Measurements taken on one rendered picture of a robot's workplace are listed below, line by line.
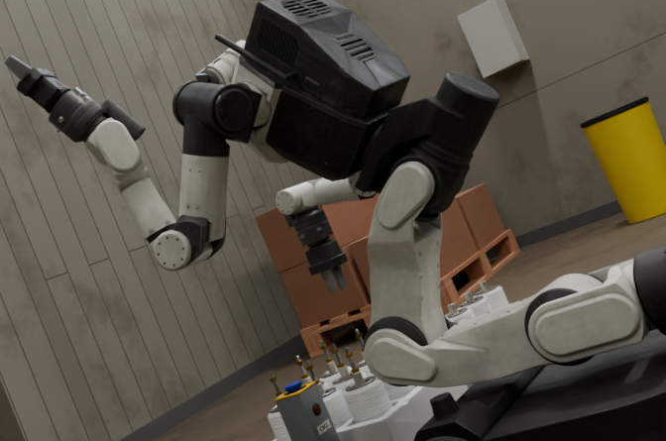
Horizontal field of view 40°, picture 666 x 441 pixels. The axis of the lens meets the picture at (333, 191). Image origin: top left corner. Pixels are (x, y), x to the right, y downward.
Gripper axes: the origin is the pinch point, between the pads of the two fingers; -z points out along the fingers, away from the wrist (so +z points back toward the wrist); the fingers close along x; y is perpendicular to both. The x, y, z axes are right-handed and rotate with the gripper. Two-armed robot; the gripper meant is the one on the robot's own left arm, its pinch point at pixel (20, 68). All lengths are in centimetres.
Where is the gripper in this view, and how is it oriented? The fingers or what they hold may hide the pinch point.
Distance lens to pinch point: 194.4
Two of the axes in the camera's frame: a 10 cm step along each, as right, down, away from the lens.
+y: 6.4, -7.7, -0.6
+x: 0.0, -0.8, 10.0
